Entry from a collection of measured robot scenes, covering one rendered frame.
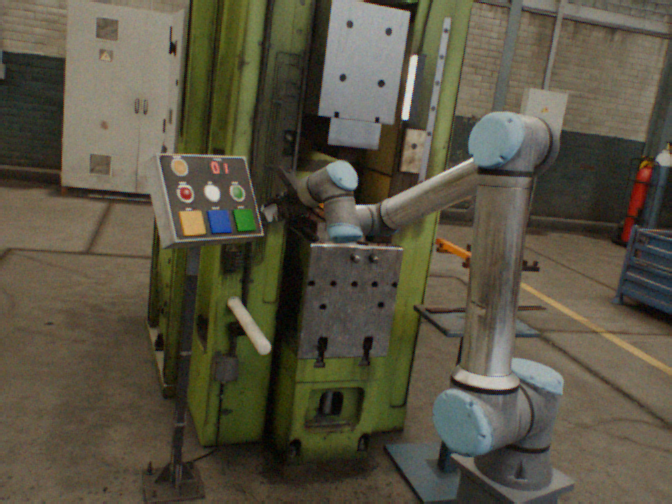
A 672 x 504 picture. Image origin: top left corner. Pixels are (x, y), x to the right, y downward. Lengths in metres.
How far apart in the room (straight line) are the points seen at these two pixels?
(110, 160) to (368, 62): 5.61
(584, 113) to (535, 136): 8.69
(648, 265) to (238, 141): 4.39
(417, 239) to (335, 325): 0.55
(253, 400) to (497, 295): 1.53
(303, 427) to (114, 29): 5.79
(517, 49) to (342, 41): 7.25
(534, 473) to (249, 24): 1.68
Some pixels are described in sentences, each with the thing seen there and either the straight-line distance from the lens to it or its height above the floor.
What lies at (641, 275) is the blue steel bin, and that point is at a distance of 6.15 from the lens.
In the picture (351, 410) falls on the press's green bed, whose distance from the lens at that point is 2.70.
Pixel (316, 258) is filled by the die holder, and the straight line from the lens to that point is 2.33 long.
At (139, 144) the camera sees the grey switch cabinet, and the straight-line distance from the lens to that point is 7.66.
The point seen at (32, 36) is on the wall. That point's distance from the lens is 8.42.
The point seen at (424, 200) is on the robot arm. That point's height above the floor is 1.20.
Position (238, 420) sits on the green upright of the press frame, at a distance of 2.73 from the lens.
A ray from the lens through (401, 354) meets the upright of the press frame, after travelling 2.88.
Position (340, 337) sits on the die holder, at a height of 0.55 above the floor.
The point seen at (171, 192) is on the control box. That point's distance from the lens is 2.00.
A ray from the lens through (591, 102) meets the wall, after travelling 10.13.
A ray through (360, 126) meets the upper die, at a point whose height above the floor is 1.35.
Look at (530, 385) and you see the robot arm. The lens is 1.56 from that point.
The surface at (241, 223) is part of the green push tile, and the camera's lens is 2.10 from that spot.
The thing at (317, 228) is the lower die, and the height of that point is 0.96.
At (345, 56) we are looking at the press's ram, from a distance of 2.34.
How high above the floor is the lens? 1.42
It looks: 13 degrees down
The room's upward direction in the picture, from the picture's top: 8 degrees clockwise
